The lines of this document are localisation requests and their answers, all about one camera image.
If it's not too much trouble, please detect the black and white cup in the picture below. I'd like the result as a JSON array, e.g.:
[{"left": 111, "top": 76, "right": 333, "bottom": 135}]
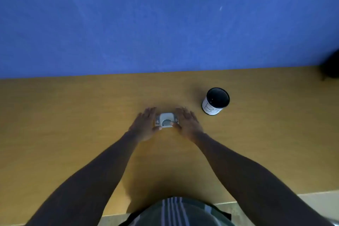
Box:
[{"left": 202, "top": 87, "right": 230, "bottom": 115}]

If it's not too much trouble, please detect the person's right forearm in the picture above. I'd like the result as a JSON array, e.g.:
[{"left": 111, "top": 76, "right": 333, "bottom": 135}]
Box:
[{"left": 191, "top": 132, "right": 335, "bottom": 226}]

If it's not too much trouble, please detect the person's left hand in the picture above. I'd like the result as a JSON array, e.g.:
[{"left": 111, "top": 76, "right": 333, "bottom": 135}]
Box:
[{"left": 128, "top": 107, "right": 162, "bottom": 142}]

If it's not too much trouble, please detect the small white device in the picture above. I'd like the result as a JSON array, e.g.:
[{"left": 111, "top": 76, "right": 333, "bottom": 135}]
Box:
[{"left": 154, "top": 113, "right": 180, "bottom": 128}]

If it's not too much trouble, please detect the person's right hand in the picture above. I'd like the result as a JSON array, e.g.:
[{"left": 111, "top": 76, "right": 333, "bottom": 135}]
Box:
[{"left": 170, "top": 107, "right": 204, "bottom": 142}]

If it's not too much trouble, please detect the striped green shirt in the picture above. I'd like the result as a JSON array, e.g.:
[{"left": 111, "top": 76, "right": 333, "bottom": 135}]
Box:
[{"left": 124, "top": 196, "right": 232, "bottom": 226}]

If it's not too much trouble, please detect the black object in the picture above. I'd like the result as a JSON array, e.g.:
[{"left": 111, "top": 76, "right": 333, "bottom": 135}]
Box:
[{"left": 320, "top": 49, "right": 339, "bottom": 81}]

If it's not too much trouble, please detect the person's left forearm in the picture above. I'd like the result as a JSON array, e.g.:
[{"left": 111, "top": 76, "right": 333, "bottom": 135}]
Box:
[{"left": 25, "top": 131, "right": 141, "bottom": 226}]

